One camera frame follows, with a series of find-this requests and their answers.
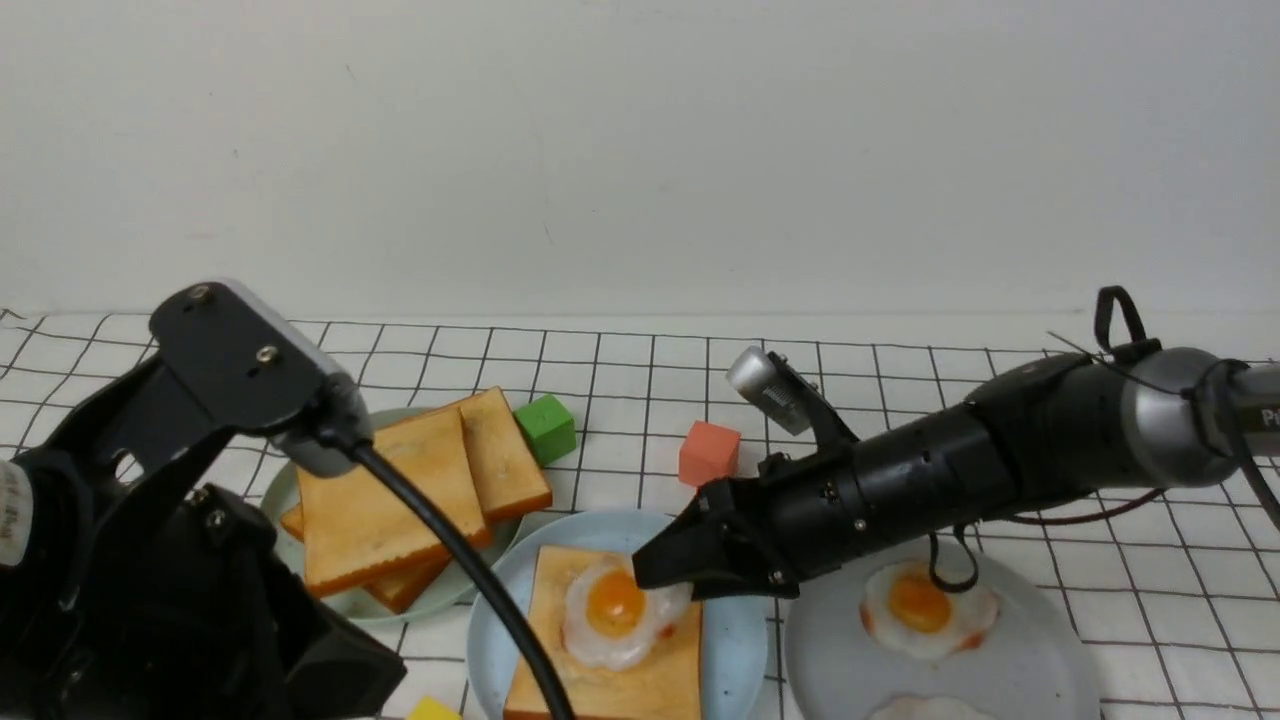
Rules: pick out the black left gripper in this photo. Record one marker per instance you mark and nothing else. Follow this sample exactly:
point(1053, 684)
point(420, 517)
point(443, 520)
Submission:
point(130, 591)

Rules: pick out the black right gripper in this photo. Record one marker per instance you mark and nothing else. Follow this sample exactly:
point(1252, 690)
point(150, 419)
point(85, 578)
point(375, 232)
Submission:
point(803, 518)

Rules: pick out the fried egg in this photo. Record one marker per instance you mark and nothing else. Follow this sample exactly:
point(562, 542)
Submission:
point(904, 612)
point(611, 623)

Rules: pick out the toast slice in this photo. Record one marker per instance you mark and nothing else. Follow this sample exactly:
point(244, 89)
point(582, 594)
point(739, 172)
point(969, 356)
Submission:
point(666, 685)
point(395, 591)
point(508, 479)
point(356, 531)

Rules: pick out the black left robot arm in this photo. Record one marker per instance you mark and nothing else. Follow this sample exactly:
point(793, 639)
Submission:
point(130, 592)

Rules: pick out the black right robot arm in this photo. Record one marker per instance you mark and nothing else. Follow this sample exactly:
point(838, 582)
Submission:
point(1042, 435)

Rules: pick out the light blue plate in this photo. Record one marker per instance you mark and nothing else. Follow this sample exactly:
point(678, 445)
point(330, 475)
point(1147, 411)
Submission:
point(735, 634)

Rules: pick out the orange cube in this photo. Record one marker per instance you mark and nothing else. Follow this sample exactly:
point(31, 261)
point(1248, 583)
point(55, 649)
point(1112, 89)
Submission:
point(709, 452)

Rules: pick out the green cube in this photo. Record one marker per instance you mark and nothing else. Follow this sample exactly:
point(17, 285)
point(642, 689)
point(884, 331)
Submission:
point(549, 429)

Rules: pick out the green plate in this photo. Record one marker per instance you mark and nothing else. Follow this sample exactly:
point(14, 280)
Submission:
point(357, 605)

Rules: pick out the yellow cube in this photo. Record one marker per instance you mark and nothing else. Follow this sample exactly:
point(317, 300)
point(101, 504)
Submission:
point(428, 708)

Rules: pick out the grey plate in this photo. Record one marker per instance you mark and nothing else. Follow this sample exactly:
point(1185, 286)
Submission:
point(1031, 665)

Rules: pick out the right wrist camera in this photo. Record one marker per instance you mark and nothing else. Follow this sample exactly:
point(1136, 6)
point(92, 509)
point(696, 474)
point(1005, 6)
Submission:
point(768, 382)

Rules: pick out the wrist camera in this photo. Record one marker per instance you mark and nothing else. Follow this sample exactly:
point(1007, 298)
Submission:
point(255, 373)
point(768, 382)

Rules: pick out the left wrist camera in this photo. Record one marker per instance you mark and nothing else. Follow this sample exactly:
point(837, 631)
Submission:
point(255, 373)

